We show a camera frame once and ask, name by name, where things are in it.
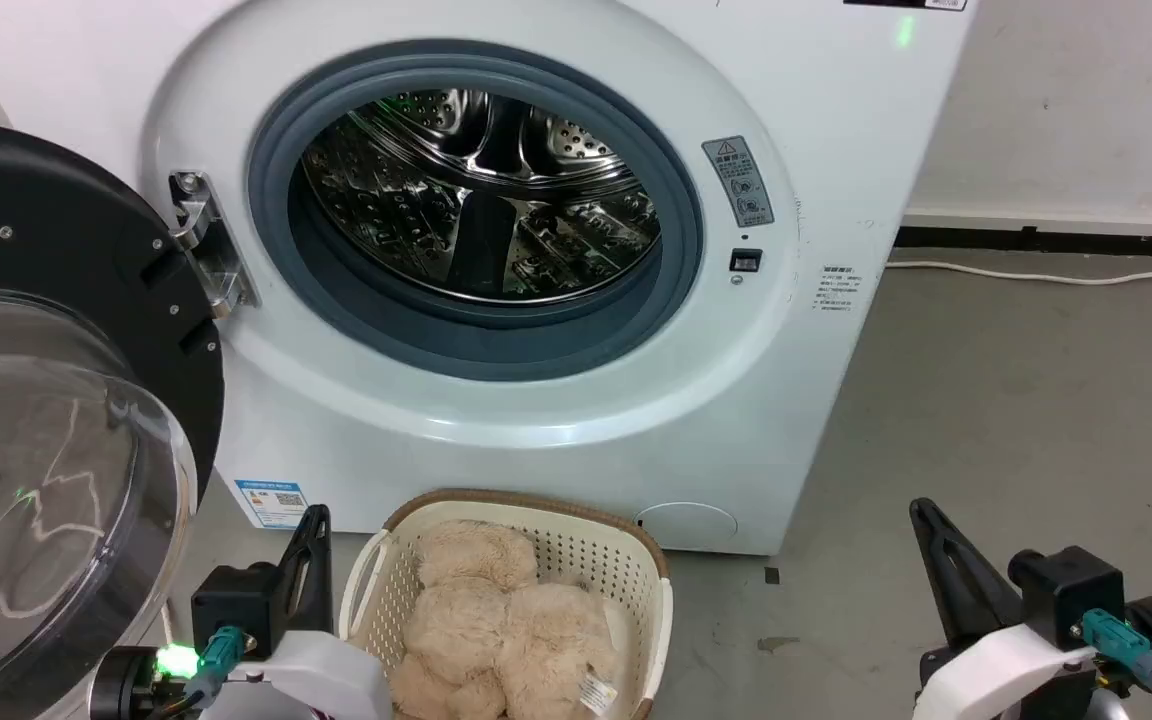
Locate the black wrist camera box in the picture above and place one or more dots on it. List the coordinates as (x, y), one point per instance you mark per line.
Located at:
(236, 600)
(1071, 590)

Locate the grey warning sticker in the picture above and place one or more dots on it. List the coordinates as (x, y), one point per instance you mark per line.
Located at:
(739, 182)

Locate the black baseboard strip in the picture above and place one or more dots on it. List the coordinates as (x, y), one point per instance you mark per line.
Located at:
(1036, 241)

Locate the beige plush teddy bear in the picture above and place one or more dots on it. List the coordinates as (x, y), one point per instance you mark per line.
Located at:
(496, 630)

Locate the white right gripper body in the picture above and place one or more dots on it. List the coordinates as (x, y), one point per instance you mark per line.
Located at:
(991, 675)

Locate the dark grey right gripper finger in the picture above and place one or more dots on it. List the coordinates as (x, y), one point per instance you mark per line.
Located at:
(961, 585)

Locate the black door latch socket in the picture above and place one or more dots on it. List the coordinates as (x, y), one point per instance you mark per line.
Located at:
(745, 261)

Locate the blue and white energy label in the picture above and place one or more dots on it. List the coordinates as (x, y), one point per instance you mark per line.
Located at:
(271, 503)

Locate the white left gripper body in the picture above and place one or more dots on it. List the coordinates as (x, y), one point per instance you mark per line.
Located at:
(326, 680)

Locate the grey rubber door gasket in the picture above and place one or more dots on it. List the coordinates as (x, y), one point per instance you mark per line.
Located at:
(456, 335)

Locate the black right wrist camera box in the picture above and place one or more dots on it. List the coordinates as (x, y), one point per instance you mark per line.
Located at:
(1071, 590)

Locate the white front-load washing machine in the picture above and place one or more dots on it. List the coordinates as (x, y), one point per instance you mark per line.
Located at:
(496, 440)

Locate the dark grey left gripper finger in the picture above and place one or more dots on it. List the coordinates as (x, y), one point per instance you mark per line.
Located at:
(311, 580)

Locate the black washer door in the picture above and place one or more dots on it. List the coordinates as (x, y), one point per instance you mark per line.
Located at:
(56, 230)

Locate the small printed text label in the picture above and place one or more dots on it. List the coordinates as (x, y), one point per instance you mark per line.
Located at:
(838, 289)

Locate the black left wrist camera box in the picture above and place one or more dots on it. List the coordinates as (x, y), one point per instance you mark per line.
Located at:
(236, 600)

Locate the metal door hinge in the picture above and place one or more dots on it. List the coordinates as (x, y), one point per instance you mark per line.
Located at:
(208, 250)

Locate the cream plastic laundry basket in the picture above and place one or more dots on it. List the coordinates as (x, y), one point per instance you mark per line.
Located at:
(596, 555)

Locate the round white filter cover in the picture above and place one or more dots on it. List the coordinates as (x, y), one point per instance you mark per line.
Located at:
(686, 527)

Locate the stainless steel washer drum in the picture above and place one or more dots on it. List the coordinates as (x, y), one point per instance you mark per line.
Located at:
(481, 200)

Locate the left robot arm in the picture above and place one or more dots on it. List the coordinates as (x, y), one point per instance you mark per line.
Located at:
(121, 690)

